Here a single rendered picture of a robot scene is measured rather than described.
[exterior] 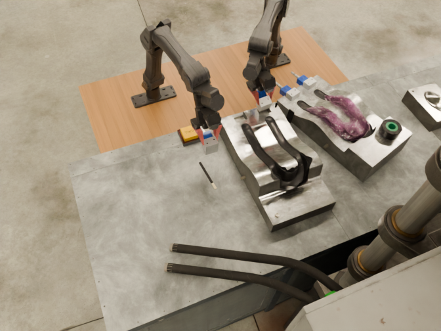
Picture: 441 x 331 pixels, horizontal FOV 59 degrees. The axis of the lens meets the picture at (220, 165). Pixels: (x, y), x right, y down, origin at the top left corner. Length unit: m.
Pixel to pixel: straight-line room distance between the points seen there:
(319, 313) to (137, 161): 1.11
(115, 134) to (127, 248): 0.52
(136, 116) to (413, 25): 2.87
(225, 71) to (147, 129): 0.50
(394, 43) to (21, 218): 3.12
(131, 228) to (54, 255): 1.01
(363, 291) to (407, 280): 0.08
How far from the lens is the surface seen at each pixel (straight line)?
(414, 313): 0.73
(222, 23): 3.59
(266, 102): 1.61
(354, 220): 1.56
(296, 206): 1.45
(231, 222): 1.46
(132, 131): 1.72
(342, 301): 0.70
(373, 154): 1.61
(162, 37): 1.42
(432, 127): 1.93
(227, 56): 2.03
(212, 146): 1.45
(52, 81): 3.24
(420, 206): 0.91
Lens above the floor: 2.11
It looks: 56 degrees down
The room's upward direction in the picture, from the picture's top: 3 degrees clockwise
